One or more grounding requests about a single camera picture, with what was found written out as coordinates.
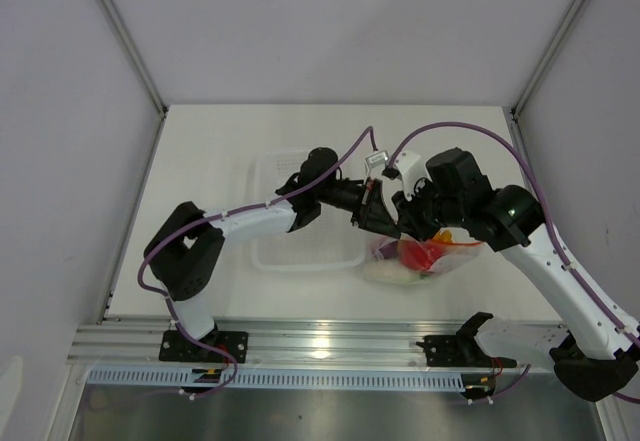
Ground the red bell pepper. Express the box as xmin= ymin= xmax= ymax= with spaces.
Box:
xmin=398 ymin=240 xmax=444 ymax=272

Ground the right aluminium frame post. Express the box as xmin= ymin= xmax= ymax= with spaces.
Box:
xmin=510 ymin=0 xmax=591 ymax=122

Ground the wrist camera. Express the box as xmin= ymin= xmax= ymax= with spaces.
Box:
xmin=363 ymin=150 xmax=389 ymax=179
xmin=382 ymin=148 xmax=494 ymax=205

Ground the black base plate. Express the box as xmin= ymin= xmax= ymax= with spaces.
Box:
xmin=158 ymin=330 xmax=249 ymax=364
xmin=415 ymin=334 xmax=517 ymax=368

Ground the purple onion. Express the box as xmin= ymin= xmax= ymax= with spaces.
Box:
xmin=372 ymin=239 xmax=399 ymax=260

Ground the clear zip top bag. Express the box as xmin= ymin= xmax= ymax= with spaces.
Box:
xmin=362 ymin=228 xmax=487 ymax=286

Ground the white plastic basket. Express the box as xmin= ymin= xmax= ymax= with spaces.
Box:
xmin=249 ymin=148 xmax=366 ymax=273

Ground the white slotted cable duct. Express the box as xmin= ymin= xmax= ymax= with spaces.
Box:
xmin=86 ymin=366 xmax=465 ymax=393

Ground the aluminium frame post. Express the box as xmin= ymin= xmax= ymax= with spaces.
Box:
xmin=95 ymin=0 xmax=168 ymax=117
xmin=510 ymin=0 xmax=591 ymax=122

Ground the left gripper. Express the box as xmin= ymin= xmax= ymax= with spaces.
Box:
xmin=316 ymin=178 xmax=400 ymax=239

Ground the left aluminium frame post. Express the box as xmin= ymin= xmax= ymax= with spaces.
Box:
xmin=95 ymin=0 xmax=168 ymax=117

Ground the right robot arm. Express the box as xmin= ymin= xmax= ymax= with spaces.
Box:
xmin=392 ymin=176 xmax=639 ymax=402

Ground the aluminium mounting rail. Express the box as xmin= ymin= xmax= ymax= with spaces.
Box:
xmin=67 ymin=317 xmax=461 ymax=371

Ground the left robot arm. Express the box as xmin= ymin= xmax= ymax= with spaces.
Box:
xmin=142 ymin=147 xmax=401 ymax=361

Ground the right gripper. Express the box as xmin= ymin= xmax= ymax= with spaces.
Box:
xmin=392 ymin=177 xmax=466 ymax=242

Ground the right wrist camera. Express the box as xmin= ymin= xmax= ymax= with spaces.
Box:
xmin=382 ymin=148 xmax=494 ymax=205

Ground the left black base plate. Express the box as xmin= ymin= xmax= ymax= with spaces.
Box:
xmin=158 ymin=330 xmax=249 ymax=364

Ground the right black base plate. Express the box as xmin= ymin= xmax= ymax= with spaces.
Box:
xmin=415 ymin=334 xmax=517 ymax=368

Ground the white radish with leaves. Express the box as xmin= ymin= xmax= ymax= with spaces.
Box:
xmin=363 ymin=260 xmax=422 ymax=285

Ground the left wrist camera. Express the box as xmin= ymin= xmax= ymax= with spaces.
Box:
xmin=363 ymin=150 xmax=389 ymax=179

